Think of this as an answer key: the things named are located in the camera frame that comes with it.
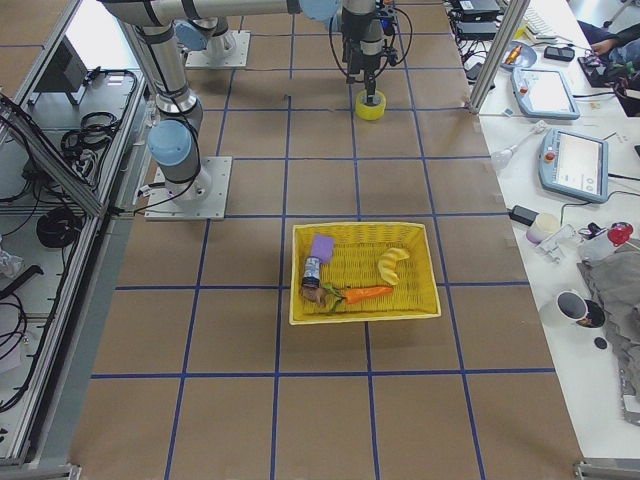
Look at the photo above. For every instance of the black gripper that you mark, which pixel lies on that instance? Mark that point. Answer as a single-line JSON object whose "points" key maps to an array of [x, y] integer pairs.
{"points": [[369, 64]]}

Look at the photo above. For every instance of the yellow tape roll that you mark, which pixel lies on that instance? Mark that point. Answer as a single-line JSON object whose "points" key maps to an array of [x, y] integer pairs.
{"points": [[370, 111]]}

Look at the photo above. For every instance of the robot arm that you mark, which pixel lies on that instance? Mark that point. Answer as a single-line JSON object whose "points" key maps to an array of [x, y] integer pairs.
{"points": [[153, 26], [367, 29]]}

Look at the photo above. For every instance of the blue bowl with bottle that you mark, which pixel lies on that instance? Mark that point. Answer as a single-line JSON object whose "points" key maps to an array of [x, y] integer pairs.
{"points": [[518, 55]]}

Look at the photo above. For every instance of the light bulb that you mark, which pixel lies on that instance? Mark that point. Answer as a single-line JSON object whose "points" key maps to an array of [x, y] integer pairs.
{"points": [[501, 158]]}

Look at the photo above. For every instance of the yellow plastic basket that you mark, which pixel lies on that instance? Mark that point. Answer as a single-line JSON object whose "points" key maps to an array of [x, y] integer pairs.
{"points": [[361, 272]]}

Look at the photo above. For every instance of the upper teach pendant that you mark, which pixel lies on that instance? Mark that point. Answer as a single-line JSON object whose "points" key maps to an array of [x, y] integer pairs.
{"points": [[543, 94]]}

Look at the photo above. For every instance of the teach pendant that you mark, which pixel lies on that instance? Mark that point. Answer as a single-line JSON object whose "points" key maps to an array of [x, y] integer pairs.
{"points": [[574, 165], [543, 94]]}

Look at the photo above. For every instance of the purple sponge block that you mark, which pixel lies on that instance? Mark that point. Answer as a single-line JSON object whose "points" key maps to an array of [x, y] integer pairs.
{"points": [[322, 248]]}

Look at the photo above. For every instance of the yellow toy banana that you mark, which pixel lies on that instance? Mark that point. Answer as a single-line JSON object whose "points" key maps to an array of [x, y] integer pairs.
{"points": [[388, 262]]}

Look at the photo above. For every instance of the small drink can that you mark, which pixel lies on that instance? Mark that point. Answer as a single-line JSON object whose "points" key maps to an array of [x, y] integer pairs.
{"points": [[311, 277]]}

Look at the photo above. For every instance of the black smartphone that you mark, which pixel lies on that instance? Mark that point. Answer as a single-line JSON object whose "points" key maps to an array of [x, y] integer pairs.
{"points": [[559, 53]]}

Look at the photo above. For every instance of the black power adapter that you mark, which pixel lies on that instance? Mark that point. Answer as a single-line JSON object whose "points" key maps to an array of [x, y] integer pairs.
{"points": [[522, 215]]}

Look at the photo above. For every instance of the orange toy carrot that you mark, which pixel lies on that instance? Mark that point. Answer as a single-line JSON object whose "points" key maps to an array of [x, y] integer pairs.
{"points": [[350, 296]]}

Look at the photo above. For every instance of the lower teach pendant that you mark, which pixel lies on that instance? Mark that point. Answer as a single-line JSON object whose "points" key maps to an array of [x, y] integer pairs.
{"points": [[574, 165]]}

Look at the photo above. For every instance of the brown toy root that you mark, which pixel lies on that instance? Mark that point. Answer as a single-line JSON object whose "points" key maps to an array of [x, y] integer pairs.
{"points": [[316, 295]]}

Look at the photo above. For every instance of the lavender cup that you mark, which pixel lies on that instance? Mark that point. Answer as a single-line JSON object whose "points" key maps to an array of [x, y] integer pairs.
{"points": [[543, 226]]}

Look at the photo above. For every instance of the clear plastic holder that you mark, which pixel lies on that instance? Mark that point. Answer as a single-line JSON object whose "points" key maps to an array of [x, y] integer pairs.
{"points": [[555, 246]]}

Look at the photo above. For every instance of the red round toy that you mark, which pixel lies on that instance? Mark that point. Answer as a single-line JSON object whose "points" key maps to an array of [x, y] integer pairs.
{"points": [[619, 233]]}

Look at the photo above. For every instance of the black computer monitor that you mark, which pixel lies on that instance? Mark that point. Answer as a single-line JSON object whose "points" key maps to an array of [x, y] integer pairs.
{"points": [[64, 74]]}

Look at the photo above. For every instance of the white mug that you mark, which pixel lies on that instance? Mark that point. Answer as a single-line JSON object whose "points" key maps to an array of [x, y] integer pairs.
{"points": [[565, 308]]}

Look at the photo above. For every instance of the grey cloth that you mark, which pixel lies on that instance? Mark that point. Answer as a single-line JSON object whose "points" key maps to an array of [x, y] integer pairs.
{"points": [[613, 283]]}

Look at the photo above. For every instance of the black round lid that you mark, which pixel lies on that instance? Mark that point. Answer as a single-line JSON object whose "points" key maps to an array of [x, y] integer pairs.
{"points": [[600, 343]]}

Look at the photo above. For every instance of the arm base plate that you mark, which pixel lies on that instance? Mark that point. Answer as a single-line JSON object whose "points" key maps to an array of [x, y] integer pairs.
{"points": [[205, 199], [227, 51]]}

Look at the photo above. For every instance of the aluminium frame post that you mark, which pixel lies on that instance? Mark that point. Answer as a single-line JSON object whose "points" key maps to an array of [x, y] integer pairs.
{"points": [[511, 21]]}

